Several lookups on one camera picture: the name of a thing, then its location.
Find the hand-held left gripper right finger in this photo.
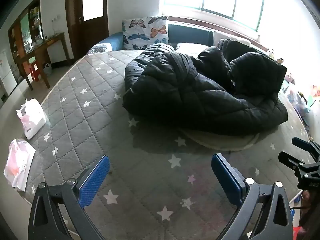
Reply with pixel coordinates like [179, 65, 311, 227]
[211, 153, 293, 240]

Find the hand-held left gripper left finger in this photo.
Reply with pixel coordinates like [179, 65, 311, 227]
[28, 154, 110, 240]

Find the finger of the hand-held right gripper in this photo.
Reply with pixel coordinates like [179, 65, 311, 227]
[292, 137, 320, 157]
[278, 151, 307, 178]

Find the black puffer jacket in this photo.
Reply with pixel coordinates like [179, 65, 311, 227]
[122, 39, 288, 136]

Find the person's right forearm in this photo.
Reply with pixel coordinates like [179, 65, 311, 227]
[299, 189, 320, 240]

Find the grey star quilted mattress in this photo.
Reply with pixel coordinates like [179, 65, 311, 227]
[24, 49, 315, 240]

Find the white pink printed plastic bag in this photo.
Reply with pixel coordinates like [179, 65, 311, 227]
[3, 139, 36, 192]

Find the pale grey cushion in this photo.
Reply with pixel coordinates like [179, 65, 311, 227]
[214, 31, 250, 47]

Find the grey patterned cloth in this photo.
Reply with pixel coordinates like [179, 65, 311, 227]
[87, 42, 113, 54]

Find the white refrigerator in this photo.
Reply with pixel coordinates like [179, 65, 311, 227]
[0, 49, 18, 103]

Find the white pillow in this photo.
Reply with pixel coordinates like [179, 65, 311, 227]
[175, 42, 209, 53]

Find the wooden desk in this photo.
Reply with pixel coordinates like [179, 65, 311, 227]
[19, 32, 70, 90]

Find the brown wooden door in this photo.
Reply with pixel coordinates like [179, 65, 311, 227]
[65, 0, 109, 53]

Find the butterfly print pillow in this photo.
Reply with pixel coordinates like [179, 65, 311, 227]
[122, 15, 169, 50]

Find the wooden display cabinet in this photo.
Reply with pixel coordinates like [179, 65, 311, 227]
[7, 0, 45, 64]

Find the colourful wall sticker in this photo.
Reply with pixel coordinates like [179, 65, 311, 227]
[311, 84, 320, 107]

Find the teal padded bed frame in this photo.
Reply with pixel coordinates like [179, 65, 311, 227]
[86, 23, 214, 54]

